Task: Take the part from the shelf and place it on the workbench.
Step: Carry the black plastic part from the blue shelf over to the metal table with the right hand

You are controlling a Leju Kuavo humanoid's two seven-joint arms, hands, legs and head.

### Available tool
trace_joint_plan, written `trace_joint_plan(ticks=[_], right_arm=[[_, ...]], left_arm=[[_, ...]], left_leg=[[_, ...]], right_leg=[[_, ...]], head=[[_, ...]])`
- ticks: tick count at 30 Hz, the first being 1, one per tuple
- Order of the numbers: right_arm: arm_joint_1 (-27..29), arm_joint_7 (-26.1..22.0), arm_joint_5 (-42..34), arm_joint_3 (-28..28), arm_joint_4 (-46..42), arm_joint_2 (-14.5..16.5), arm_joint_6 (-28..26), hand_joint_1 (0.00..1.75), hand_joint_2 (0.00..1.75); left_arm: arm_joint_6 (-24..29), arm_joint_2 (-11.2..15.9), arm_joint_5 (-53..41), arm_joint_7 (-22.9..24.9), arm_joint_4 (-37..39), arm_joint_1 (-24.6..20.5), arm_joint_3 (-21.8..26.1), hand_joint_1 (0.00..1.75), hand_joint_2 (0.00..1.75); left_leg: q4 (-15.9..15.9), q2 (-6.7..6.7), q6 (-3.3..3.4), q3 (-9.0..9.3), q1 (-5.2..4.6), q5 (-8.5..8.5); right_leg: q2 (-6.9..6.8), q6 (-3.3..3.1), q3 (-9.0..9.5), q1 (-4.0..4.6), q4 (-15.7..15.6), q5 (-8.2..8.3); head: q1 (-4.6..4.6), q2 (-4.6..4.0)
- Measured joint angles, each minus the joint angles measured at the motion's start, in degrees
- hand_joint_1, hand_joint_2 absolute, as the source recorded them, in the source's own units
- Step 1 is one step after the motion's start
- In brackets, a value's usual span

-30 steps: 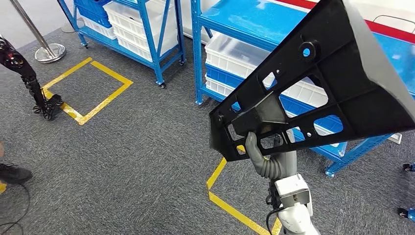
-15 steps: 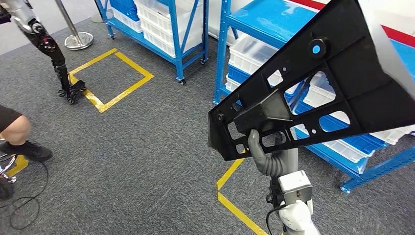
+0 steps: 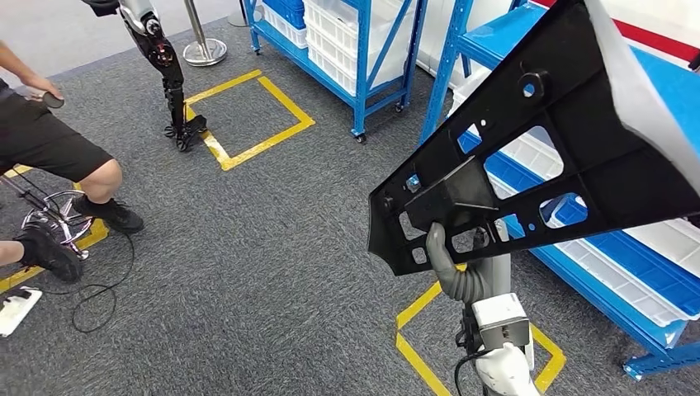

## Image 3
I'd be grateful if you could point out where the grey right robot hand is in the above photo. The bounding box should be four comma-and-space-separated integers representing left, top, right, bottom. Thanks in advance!
425, 221, 513, 304

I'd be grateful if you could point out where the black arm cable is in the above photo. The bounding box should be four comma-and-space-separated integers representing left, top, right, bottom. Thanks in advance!
453, 349, 494, 396

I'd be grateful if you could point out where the chrome chair base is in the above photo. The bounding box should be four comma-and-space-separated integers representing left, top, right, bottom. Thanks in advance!
0, 172, 97, 262

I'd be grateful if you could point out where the thin black floor cable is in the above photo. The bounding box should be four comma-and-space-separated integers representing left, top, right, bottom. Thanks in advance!
32, 229, 136, 334

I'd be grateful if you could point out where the person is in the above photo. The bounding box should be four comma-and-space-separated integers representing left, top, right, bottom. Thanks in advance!
0, 40, 146, 284

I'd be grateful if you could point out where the black humanoid robot leg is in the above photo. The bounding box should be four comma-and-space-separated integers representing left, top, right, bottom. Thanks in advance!
82, 0, 209, 153

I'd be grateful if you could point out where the red barrier belt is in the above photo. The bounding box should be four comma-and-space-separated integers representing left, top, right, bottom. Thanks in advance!
527, 0, 700, 62

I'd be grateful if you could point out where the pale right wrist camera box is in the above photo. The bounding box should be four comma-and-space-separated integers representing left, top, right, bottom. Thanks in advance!
471, 293, 531, 351

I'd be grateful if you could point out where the silver stanchion with base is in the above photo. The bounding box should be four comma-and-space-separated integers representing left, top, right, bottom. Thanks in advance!
182, 0, 229, 68
226, 0, 263, 28

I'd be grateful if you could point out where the white flat floor device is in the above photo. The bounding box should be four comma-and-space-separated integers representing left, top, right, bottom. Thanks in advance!
0, 286, 44, 338

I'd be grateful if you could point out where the person's hand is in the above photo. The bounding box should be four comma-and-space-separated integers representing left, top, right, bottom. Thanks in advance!
21, 73, 65, 102

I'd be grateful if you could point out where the black plastic bracket part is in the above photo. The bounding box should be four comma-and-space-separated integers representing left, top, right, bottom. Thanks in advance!
367, 0, 700, 277

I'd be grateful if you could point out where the blue metal shelf rack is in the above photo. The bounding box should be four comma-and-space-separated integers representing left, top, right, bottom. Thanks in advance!
242, 0, 430, 144
418, 0, 700, 382

